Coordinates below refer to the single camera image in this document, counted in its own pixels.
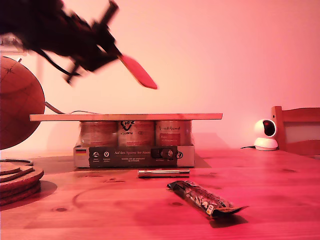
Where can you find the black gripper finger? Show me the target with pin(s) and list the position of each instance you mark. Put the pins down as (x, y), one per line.
(106, 37)
(97, 63)

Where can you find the large rounded cork coaster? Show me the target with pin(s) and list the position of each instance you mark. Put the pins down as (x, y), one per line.
(140, 72)

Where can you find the wooden shelf board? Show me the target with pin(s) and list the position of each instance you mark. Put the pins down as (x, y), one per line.
(125, 117)

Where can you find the cork globe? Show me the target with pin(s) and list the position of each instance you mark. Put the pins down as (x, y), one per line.
(17, 110)

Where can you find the medium round cork coaster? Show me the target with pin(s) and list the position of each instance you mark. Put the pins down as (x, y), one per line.
(23, 173)

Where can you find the small round cork coaster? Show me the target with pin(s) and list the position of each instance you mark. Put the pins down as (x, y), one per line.
(8, 168)

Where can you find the thick round cork trivet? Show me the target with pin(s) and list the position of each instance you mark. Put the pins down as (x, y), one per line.
(25, 200)
(27, 191)

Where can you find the tin can plain label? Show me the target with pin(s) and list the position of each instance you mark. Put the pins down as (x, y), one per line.
(98, 133)

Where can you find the tin can black logo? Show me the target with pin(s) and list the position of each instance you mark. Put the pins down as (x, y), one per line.
(136, 135)

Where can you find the printed cardboard can tray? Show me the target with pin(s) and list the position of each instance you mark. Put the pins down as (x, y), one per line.
(125, 157)

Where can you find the tin can red label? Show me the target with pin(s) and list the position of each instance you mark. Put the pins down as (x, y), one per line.
(172, 133)

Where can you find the silver metal tube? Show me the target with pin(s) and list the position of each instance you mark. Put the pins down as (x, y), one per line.
(162, 173)

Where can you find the dark wrapped snack bar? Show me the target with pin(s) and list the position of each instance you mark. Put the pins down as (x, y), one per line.
(200, 198)

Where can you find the white round security camera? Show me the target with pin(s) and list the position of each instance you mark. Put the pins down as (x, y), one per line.
(265, 140)

